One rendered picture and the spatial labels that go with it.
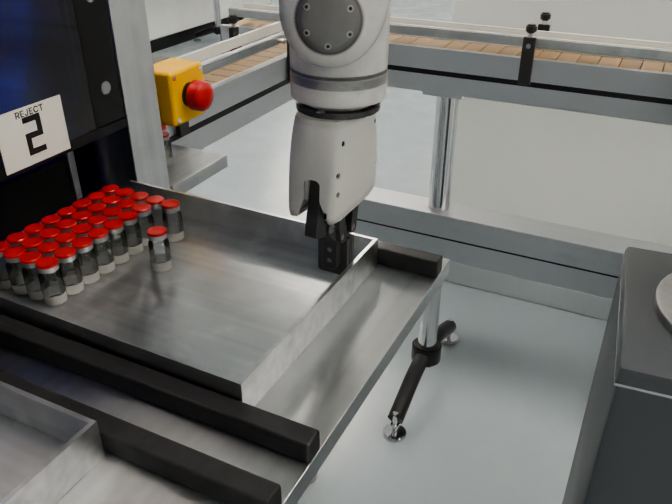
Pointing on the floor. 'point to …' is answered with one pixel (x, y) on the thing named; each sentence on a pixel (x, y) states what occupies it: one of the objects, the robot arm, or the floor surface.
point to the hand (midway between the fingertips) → (336, 251)
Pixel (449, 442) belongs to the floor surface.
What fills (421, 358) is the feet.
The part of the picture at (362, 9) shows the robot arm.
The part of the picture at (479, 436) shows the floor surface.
